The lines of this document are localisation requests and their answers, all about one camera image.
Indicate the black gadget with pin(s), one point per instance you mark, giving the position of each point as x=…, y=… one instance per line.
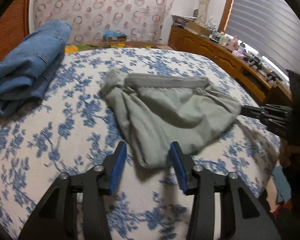
x=255, y=62
x=273, y=77

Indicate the beige window curtain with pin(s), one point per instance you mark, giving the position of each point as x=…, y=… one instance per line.
x=205, y=2

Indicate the open flat cardboard box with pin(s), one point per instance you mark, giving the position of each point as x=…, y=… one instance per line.
x=198, y=28

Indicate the wooden louvered wardrobe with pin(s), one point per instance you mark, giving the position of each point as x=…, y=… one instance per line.
x=7, y=30

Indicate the colourful flower blanket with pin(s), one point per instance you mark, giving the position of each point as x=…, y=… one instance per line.
x=95, y=47

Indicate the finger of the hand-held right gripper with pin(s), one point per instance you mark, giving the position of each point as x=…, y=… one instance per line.
x=265, y=110
x=276, y=125

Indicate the pink tissue box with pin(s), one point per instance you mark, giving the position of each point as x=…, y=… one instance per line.
x=239, y=52

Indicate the folded blue jeans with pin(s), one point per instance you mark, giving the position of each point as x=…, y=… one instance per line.
x=32, y=62

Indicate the grey striped window blind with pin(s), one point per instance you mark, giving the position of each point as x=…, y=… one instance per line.
x=270, y=17

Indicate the blue floral bed sheet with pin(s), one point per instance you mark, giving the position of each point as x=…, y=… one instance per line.
x=65, y=142

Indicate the group of bottles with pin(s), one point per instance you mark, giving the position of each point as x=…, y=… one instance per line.
x=220, y=38

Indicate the stack of papers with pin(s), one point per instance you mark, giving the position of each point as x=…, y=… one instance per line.
x=183, y=20

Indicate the pink bottle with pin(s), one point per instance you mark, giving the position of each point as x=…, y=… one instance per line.
x=233, y=43

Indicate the grey pants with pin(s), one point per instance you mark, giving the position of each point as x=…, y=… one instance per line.
x=170, y=115

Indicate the teal cloth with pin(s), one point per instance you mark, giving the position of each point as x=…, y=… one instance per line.
x=282, y=185

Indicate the person's right hand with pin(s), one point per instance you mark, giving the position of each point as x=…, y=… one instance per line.
x=287, y=155

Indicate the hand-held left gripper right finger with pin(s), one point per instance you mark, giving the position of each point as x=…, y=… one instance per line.
x=178, y=172

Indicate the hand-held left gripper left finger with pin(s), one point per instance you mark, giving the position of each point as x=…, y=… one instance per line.
x=117, y=172

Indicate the wooden cabinet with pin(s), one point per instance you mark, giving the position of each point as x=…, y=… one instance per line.
x=215, y=52

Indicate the circle patterned curtain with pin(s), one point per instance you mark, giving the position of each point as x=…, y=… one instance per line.
x=102, y=5

